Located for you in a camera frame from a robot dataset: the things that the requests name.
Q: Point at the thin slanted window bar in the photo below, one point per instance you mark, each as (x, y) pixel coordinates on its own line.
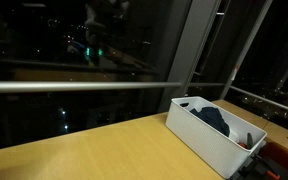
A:
(244, 50)

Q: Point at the plush carrot toy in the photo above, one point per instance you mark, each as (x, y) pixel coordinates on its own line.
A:
(249, 140)

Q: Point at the short metal handrail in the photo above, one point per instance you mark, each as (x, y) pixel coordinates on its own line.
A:
(267, 100)

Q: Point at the long metal handrail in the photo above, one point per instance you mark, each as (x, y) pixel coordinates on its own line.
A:
(84, 86)

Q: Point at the grey window mullion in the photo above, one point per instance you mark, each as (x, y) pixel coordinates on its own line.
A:
(190, 50)

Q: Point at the dark blue cloth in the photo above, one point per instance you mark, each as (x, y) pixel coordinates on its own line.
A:
(214, 118)

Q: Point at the white plastic basket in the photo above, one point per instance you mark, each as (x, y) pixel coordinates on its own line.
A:
(204, 141)

